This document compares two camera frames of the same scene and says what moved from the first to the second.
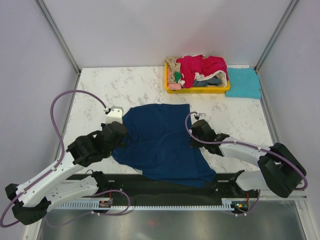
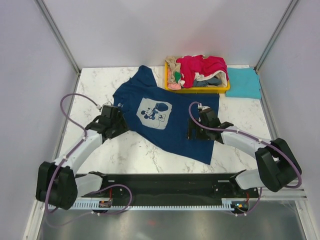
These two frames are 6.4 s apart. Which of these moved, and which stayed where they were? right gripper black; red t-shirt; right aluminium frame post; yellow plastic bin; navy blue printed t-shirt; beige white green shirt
Moved: navy blue printed t-shirt; right gripper black
Stayed: right aluminium frame post; red t-shirt; beige white green shirt; yellow plastic bin
